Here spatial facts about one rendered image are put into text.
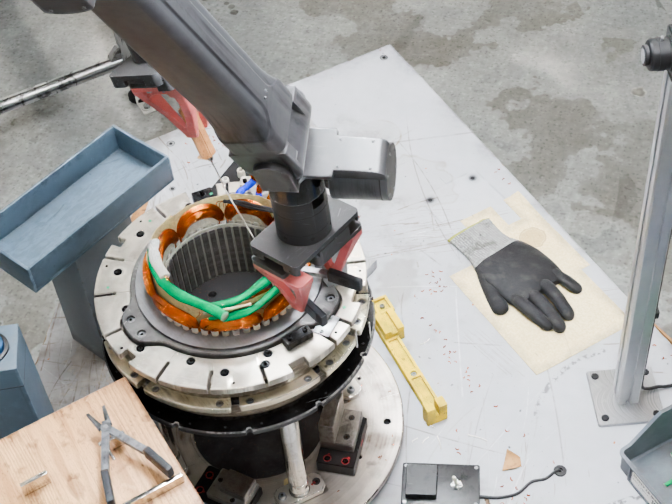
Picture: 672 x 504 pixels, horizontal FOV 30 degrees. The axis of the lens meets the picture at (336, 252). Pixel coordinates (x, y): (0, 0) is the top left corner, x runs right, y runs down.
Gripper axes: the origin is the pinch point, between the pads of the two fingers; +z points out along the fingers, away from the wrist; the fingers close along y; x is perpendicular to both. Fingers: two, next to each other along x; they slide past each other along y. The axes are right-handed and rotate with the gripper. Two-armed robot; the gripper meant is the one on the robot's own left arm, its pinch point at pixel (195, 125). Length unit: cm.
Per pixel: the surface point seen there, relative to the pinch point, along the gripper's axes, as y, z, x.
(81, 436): -22.2, 25.6, 13.5
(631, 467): 17, 64, -28
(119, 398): -16.3, 25.4, 12.5
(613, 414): 26, 64, -22
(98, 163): 17.2, 17.1, 38.6
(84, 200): 10.7, 18.6, 36.7
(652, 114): 178, 115, 32
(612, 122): 171, 112, 40
